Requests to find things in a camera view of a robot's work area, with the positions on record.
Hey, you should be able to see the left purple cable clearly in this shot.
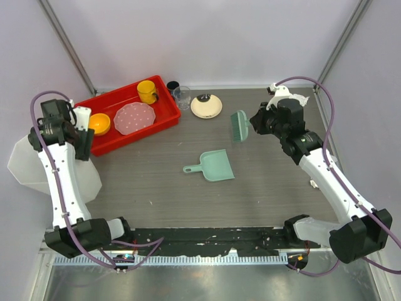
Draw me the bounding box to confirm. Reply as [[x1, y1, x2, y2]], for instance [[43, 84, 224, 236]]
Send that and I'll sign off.
[[29, 90, 165, 273]]

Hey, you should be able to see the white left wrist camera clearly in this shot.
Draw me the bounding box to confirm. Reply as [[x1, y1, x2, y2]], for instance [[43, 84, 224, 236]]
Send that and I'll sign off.
[[67, 99, 91, 131]]

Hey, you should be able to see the clear glass cup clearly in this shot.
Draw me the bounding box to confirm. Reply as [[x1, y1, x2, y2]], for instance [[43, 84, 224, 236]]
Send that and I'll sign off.
[[173, 86, 191, 110]]

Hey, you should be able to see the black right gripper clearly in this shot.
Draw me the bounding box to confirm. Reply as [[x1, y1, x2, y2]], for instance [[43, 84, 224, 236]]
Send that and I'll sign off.
[[251, 102, 288, 139]]

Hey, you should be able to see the green hand brush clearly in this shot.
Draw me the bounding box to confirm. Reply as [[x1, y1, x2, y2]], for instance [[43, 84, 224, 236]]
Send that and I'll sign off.
[[231, 110, 251, 142]]

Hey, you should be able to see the white translucent waste bin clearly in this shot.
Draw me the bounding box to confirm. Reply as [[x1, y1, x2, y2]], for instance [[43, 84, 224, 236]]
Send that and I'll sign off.
[[8, 136, 102, 203]]

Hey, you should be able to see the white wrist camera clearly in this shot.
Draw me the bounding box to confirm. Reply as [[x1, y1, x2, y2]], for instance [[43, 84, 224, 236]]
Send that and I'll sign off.
[[67, 99, 91, 131], [266, 83, 301, 110]]

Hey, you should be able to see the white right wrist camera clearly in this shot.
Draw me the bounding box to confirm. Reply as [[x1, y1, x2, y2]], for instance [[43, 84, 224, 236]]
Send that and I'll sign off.
[[266, 83, 301, 110]]

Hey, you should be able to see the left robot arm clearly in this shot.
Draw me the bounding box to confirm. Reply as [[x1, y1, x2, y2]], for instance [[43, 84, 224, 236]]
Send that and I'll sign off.
[[28, 99, 133, 258]]

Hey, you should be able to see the red plastic tray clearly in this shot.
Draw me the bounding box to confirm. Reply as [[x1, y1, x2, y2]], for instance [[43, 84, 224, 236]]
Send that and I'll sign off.
[[76, 75, 181, 156]]

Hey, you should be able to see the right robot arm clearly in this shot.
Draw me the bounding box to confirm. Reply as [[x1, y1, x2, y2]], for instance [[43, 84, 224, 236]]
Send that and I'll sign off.
[[250, 98, 392, 263]]

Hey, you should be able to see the pink dotted plate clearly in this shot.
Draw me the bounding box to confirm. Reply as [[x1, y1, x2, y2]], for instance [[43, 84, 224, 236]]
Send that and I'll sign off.
[[113, 102, 156, 135]]

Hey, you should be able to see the white slotted cable duct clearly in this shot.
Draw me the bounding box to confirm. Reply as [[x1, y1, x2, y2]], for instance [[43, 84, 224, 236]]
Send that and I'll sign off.
[[53, 252, 288, 267]]

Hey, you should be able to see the green dustpan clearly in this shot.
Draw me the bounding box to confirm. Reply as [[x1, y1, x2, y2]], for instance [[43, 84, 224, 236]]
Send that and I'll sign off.
[[182, 149, 235, 182]]

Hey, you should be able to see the white paper scrap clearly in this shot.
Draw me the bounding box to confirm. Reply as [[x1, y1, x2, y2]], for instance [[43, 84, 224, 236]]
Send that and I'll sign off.
[[310, 179, 319, 189], [293, 94, 309, 107]]

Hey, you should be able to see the orange bowl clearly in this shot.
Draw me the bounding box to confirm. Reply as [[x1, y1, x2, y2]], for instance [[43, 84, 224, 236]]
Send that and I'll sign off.
[[89, 113, 111, 136]]

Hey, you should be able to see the cream round plate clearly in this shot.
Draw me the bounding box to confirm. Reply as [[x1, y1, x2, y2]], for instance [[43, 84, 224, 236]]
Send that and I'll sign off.
[[190, 93, 223, 119]]

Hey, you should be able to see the yellow mug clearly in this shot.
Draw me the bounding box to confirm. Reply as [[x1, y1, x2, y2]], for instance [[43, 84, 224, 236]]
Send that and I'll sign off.
[[137, 80, 159, 105]]

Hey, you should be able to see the black cup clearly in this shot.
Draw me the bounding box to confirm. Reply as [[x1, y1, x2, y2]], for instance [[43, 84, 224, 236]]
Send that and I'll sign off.
[[166, 81, 179, 94]]

